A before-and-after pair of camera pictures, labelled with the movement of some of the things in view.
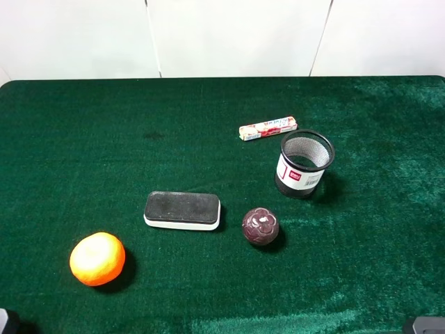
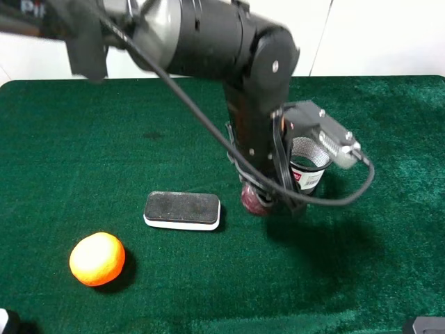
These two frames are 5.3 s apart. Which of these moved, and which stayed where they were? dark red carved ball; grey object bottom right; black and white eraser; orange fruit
Moved: dark red carved ball
Stayed: orange fruit; black and white eraser; grey object bottom right
